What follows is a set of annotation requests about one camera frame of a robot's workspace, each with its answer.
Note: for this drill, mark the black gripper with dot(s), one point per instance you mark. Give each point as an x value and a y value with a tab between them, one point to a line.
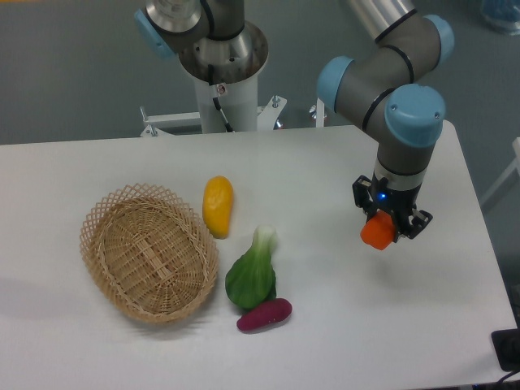
407	220

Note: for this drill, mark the orange toy fruit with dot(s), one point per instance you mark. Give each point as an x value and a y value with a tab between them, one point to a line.
379	231

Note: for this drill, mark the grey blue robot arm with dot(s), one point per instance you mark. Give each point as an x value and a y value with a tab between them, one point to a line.
381	95

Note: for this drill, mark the woven wicker basket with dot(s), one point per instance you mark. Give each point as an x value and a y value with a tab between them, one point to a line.
149	253

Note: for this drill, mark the purple toy sweet potato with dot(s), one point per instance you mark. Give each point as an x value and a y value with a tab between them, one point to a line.
267	314

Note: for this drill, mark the green toy bok choy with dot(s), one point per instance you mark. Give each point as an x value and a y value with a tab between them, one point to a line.
252	279

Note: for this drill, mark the yellow toy mango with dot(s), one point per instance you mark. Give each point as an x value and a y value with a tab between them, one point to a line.
218	200

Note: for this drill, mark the black device at table edge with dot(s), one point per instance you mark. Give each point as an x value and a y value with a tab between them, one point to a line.
506	345

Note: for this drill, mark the blue plastic bag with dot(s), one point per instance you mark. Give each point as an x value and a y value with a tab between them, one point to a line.
502	15

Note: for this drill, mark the white frame at right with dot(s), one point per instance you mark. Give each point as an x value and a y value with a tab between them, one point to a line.
503	183

